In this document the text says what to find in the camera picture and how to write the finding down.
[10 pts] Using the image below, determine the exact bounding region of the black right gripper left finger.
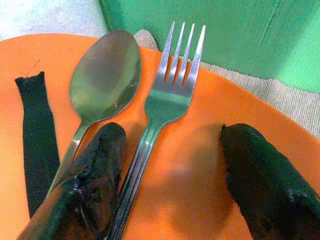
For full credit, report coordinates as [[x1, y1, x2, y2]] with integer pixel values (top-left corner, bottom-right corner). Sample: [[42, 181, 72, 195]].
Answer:
[[16, 122, 127, 240]]

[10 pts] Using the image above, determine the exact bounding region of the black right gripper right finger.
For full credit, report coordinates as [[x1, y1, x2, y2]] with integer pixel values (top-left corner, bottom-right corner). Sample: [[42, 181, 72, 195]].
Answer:
[[220, 123, 320, 240]]

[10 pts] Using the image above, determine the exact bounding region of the black cloth strip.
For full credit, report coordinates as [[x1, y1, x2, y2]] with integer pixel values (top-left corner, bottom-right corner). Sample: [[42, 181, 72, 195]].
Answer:
[[14, 71, 61, 219]]

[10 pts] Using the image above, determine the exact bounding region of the orange plate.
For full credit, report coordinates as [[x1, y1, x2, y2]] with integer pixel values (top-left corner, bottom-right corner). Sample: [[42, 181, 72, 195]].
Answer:
[[0, 33, 320, 240]]

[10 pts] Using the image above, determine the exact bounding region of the beige woven placemat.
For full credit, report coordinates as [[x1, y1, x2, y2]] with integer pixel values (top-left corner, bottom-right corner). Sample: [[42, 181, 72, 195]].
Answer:
[[133, 28, 320, 141]]

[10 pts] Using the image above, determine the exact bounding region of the silver metal spoon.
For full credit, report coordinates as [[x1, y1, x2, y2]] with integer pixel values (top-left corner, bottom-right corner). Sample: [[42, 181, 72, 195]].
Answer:
[[47, 30, 143, 195]]

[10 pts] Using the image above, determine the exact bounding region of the silver metal fork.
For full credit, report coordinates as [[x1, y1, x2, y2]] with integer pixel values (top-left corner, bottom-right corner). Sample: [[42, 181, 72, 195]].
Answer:
[[104, 20, 207, 240]]

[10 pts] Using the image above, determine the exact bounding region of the green box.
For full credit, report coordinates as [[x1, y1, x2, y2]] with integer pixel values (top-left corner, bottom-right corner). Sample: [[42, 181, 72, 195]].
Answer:
[[98, 0, 320, 93]]

